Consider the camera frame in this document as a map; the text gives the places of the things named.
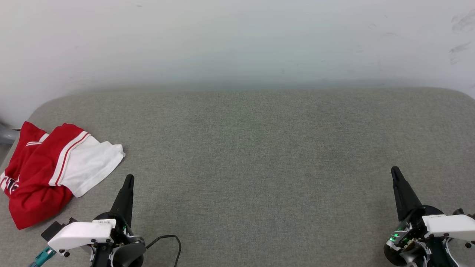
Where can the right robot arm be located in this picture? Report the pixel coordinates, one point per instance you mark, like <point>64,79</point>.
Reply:
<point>441,254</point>

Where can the grey fabric sofa cushion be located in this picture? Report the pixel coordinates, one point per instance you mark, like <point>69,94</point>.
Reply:
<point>259,167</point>

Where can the red and white shirt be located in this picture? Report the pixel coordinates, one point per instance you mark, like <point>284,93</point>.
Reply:
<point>37,174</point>

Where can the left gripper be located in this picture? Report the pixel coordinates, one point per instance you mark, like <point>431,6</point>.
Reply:
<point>120,230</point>

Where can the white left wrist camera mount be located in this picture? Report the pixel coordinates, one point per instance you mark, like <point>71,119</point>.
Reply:
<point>79,233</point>

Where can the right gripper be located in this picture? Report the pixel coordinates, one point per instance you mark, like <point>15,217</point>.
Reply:
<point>402,241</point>

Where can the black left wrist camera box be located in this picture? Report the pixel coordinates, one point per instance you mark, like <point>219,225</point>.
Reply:
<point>55,228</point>

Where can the grey metal frame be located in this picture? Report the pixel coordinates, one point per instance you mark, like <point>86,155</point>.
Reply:
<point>5,135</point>

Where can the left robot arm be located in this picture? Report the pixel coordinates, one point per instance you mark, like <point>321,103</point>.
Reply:
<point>126,256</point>

